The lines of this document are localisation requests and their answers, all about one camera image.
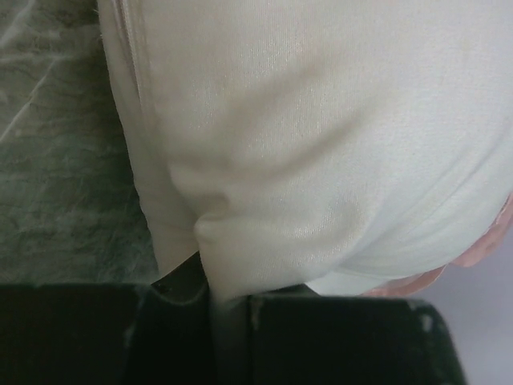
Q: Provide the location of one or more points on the white pillow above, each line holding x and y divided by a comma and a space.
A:
336, 144

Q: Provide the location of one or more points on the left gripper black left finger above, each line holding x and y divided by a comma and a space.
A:
108, 333

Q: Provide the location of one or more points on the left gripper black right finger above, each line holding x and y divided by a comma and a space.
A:
297, 337

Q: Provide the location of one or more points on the purple princess print pillowcase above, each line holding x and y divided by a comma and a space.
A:
481, 249

